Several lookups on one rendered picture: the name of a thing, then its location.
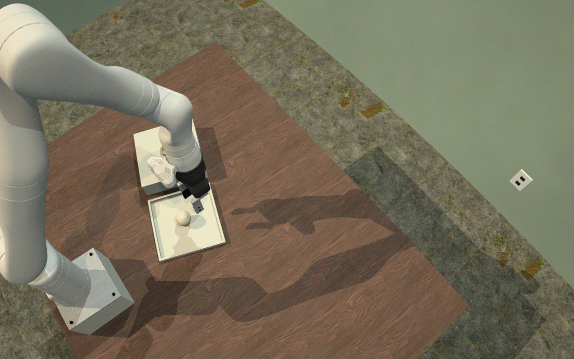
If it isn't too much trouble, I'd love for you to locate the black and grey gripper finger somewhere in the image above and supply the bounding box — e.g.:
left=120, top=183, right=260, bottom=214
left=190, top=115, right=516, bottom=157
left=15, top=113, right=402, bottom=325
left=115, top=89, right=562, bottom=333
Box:
left=177, top=182, right=192, bottom=199
left=190, top=192, right=209, bottom=214

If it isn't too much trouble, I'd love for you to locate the cream ball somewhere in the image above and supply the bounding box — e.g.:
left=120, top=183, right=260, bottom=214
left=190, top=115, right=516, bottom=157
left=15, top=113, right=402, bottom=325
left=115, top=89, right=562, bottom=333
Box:
left=175, top=210, right=191, bottom=226

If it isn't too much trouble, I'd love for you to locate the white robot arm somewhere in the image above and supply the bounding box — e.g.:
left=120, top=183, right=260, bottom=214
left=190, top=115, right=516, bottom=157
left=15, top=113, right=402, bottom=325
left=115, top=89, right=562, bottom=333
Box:
left=0, top=3, right=196, bottom=307

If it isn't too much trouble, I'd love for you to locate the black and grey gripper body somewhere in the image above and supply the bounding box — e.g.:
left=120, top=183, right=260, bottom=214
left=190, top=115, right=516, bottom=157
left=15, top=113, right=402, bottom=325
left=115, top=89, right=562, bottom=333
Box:
left=147, top=142, right=210, bottom=198

